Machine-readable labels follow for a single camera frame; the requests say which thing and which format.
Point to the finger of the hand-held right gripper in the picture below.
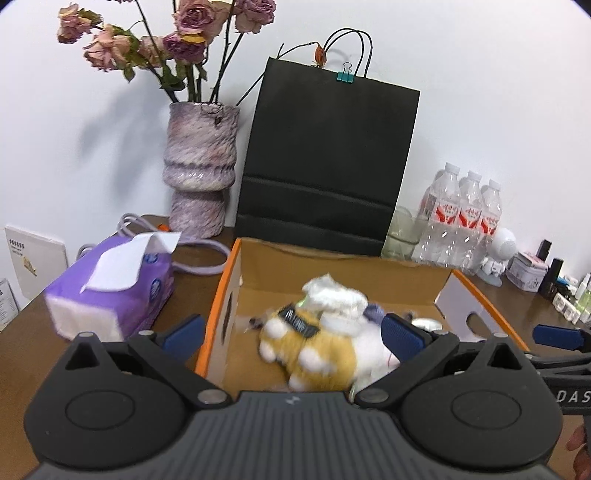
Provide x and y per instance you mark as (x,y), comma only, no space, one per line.
(558,336)
(558,361)

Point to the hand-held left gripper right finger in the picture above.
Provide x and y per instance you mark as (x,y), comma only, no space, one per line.
(404,339)

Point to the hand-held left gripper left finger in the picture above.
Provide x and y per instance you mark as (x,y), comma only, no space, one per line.
(184,334)

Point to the yellow and white plush toy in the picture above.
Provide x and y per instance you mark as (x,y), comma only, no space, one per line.
(323,350)

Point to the cardboard box with orange edges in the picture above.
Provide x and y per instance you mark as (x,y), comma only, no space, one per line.
(258,272)

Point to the person's right hand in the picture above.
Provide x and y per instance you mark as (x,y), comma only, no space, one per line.
(576,438)

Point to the small white box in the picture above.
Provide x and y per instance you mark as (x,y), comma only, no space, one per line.
(563,303)
(576,313)

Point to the small purple object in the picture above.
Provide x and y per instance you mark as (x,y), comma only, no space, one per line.
(375,313)

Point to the pale green small bottle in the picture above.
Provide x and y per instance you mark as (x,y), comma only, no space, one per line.
(585,290)

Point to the tall black bottle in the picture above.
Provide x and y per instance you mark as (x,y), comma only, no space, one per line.
(556,277)

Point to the small patterned tin box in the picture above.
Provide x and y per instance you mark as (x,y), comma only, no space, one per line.
(526,272)

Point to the purple tissue pack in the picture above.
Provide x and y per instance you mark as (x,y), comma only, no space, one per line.
(115,295)

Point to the small black bottle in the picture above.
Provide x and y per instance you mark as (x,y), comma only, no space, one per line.
(545,249)

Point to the clear glass cup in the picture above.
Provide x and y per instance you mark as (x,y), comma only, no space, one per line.
(401,240)

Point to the white robot figure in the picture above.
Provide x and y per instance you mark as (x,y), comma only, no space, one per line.
(501,247)

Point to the clear water bottle red label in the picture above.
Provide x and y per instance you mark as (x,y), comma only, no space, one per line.
(490,226)
(470,221)
(438,217)

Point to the white card with yellow print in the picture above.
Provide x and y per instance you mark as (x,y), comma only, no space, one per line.
(37,258)

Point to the purple mottled vase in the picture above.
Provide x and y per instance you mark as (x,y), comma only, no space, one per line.
(201,161)

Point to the striped white card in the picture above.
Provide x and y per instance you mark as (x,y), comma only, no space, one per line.
(7,300)

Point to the black paper bag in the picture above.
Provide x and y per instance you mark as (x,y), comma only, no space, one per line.
(323,170)

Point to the teal binder clip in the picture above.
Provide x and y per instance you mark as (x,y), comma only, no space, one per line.
(345,76)

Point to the dried branch with orange bud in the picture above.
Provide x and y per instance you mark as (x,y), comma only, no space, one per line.
(318,54)

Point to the dried pink rose bouquet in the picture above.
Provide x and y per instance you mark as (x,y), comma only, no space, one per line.
(194,32)

